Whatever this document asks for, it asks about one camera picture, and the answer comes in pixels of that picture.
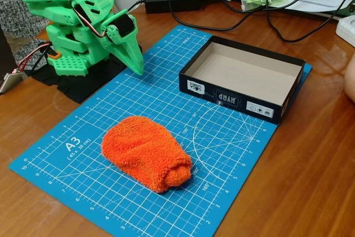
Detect orange fuzzy sock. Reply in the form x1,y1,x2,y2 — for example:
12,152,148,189
100,115,192,194

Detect white 3D-printed plastic block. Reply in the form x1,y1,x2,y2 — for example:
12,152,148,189
335,16,355,48

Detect large black power adapter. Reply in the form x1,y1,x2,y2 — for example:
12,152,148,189
144,0,202,14

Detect grey speckled fabric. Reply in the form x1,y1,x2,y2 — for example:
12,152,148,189
0,0,70,65

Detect black cardboard box tray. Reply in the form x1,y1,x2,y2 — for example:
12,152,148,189
179,36,306,125

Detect silver controller box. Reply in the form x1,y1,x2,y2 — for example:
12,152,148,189
0,71,25,95

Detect blue A3 cutting mat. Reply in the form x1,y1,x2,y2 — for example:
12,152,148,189
8,24,313,237

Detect person bare skin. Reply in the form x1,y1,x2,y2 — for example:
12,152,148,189
343,59,355,97

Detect short black adapter cable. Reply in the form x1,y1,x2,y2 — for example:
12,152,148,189
126,0,146,13

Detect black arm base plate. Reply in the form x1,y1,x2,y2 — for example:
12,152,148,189
31,47,144,104

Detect long looped black cable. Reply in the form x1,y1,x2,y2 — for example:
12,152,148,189
161,0,355,43

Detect red and black wires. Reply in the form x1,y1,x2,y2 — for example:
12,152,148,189
16,41,53,74

